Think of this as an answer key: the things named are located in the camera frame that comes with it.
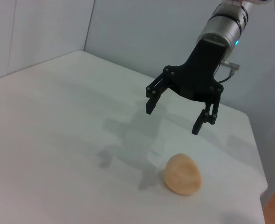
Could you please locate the right arm cable with plug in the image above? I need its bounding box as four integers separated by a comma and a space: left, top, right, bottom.
215, 58, 241, 84

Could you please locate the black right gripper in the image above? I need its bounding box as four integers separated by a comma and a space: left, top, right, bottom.
144, 39, 227, 135

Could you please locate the beige steamed bun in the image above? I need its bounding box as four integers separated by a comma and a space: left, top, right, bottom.
163, 153, 203, 196

